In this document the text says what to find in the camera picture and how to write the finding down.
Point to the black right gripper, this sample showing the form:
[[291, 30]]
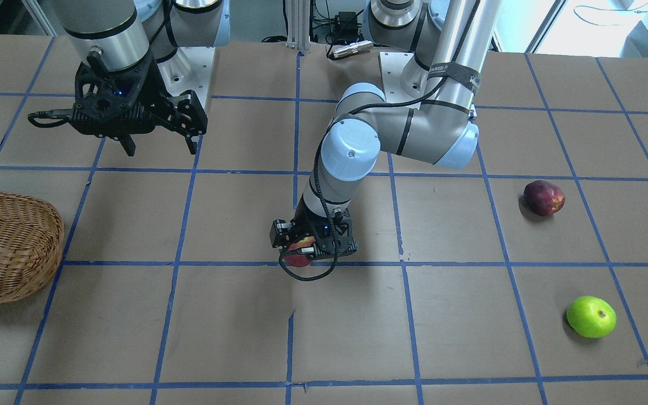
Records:
[[156, 97]]

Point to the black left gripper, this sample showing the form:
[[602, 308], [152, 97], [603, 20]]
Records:
[[302, 221]]

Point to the red yellow apple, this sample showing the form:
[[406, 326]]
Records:
[[295, 258]]

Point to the dark red apple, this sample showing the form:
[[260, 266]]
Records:
[[544, 198]]

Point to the green apple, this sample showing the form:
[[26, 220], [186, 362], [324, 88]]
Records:
[[591, 317]]

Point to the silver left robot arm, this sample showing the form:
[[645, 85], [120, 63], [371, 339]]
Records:
[[449, 41]]

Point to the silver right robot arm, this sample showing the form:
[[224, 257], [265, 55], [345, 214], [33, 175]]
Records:
[[124, 31]]

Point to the woven wicker basket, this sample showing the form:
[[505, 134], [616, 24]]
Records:
[[32, 236]]

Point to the silver metal connector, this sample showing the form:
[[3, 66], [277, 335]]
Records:
[[350, 50]]

